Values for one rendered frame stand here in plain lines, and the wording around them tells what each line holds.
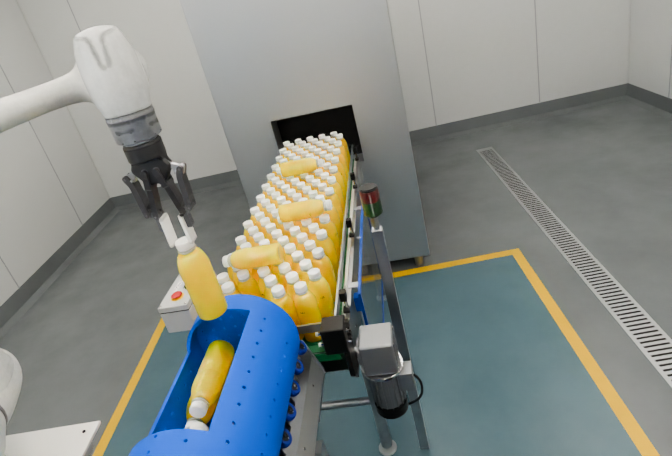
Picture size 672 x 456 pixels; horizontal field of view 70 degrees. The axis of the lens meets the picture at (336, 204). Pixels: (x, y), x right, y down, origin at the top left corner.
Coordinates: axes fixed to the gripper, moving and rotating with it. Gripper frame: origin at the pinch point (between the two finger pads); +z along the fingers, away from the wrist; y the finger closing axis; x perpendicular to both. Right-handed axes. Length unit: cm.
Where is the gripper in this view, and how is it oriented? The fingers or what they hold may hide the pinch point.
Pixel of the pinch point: (178, 229)
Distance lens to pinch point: 108.0
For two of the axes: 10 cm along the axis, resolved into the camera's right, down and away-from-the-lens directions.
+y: 9.7, -1.7, -1.7
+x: 0.8, -4.4, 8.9
